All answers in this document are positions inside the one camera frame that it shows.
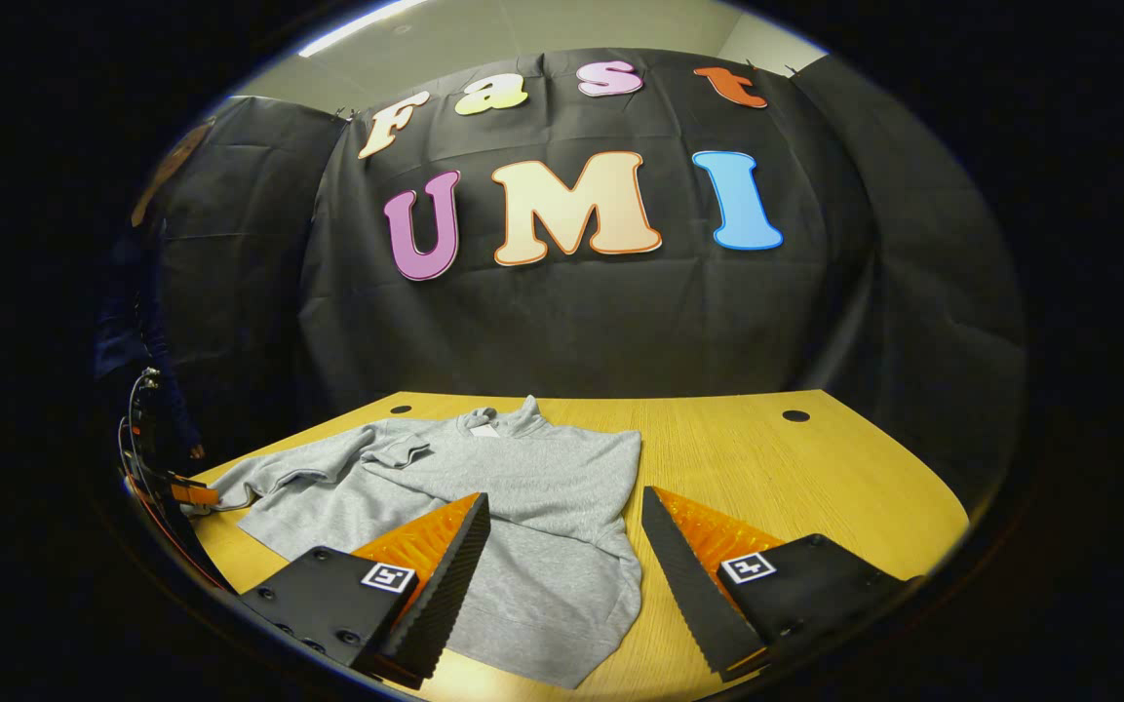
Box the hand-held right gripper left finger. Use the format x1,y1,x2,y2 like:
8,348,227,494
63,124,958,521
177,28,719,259
238,491,492,691

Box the black backdrop cloth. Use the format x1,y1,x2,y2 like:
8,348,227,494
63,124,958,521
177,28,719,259
98,47,1028,508

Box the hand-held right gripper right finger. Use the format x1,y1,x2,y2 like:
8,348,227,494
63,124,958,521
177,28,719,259
640,485,925,683

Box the grey sweatshirt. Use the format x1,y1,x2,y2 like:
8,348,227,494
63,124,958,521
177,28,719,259
186,395,645,690

